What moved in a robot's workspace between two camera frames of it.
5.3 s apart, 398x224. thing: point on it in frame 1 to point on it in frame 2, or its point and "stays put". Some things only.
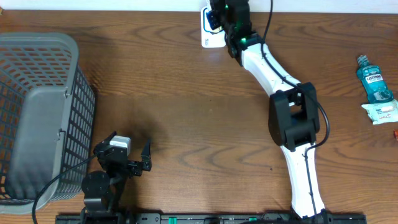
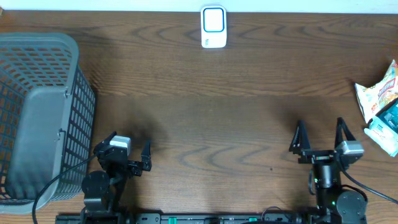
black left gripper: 134,168 stays put
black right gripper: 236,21 to 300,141
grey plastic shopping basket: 47,120 stays put
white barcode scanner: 212,34 stays put
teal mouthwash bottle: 375,87 to 389,115
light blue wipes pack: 382,112 to 383,135
